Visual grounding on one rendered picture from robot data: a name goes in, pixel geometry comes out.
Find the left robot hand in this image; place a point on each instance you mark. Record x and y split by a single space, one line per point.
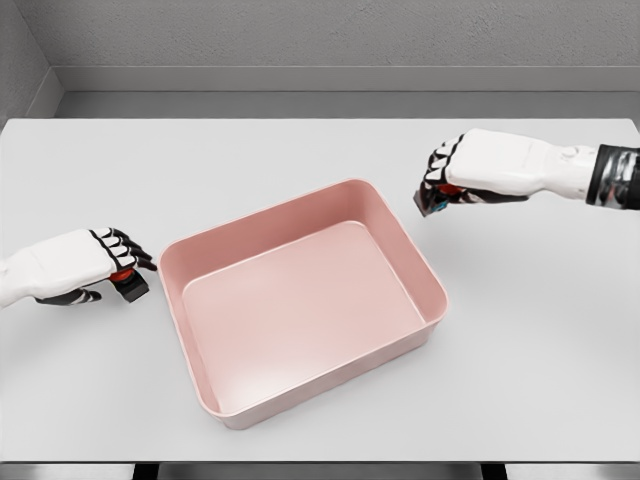
70 260

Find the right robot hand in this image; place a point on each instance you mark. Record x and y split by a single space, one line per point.
482 162

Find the black switch with red button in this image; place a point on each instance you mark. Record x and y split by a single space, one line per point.
131 288
434 201

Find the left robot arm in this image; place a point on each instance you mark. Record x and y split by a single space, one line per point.
15 280

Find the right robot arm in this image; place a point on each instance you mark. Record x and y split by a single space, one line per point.
585 167

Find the pink rectangular basket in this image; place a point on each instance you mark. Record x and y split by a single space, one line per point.
300 305

